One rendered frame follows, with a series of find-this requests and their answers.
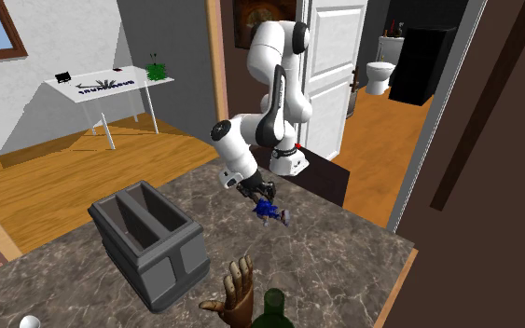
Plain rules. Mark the brown wooden hand model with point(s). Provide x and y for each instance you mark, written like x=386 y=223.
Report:
x=237 y=293

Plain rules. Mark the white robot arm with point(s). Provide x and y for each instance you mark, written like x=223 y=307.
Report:
x=275 y=68

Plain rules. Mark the blue hedgehog figure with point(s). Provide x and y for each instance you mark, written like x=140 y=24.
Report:
x=269 y=211

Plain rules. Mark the grey toaster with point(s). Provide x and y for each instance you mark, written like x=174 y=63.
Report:
x=153 y=245

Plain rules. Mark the dark wall picture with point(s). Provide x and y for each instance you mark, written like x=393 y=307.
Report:
x=257 y=13

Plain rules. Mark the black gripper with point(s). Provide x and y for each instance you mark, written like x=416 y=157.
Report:
x=254 y=184

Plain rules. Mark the white round ball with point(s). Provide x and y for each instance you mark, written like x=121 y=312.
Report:
x=29 y=321

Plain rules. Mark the green glass bottle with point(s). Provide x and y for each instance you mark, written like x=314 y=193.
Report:
x=273 y=311

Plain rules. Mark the dark robot stand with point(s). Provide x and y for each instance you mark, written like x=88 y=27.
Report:
x=323 y=175

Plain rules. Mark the white panelled door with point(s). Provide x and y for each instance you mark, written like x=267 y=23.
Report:
x=332 y=68

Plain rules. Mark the white table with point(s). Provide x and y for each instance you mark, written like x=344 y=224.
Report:
x=103 y=86

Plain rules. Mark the black cabinet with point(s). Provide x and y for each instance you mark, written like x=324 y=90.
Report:
x=419 y=63

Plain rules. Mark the white toilet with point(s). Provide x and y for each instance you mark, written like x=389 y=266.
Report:
x=379 y=72

